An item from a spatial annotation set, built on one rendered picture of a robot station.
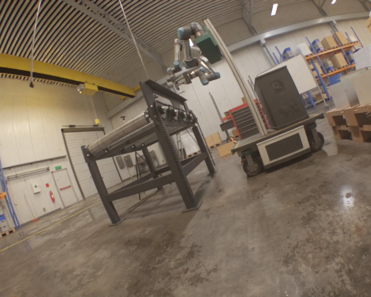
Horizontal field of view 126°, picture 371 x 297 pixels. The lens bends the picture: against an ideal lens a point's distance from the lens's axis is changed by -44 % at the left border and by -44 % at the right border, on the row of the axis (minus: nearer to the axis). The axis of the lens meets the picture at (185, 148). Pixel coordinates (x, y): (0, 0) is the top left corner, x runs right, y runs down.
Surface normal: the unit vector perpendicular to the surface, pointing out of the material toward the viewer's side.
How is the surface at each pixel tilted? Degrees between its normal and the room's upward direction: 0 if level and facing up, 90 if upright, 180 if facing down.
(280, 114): 90
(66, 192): 90
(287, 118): 90
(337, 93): 90
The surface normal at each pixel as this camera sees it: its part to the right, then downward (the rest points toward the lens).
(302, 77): -0.63, 0.25
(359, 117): -0.29, 0.11
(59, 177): 0.88, -0.36
